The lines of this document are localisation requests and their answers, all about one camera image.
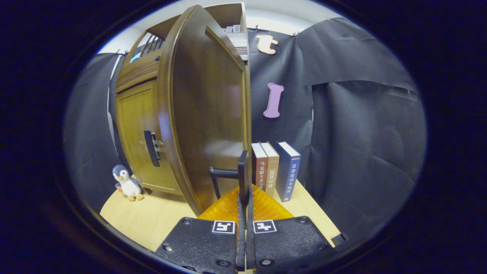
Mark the wooden cabinet door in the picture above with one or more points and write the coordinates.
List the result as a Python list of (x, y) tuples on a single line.
[(205, 114), (135, 125)]

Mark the wooden double-door shoe cabinet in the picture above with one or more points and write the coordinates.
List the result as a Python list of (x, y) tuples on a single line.
[(137, 125)]

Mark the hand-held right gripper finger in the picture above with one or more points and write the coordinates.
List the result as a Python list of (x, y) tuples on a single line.
[(241, 236), (249, 236)]

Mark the reddish brown book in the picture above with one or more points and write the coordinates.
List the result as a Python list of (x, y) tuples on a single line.
[(260, 167)]

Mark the black backdrop cloth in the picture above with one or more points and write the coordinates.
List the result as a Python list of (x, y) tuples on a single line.
[(361, 133)]

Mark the dark blue book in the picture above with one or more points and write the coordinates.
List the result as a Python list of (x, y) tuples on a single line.
[(291, 175)]

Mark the tan book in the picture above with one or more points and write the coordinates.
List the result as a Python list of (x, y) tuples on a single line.
[(272, 171)]

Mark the penguin plush toy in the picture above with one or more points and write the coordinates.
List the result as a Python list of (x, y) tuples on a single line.
[(127, 184)]

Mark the wooden drawer with black knob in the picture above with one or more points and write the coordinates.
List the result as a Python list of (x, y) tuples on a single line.
[(137, 74)]

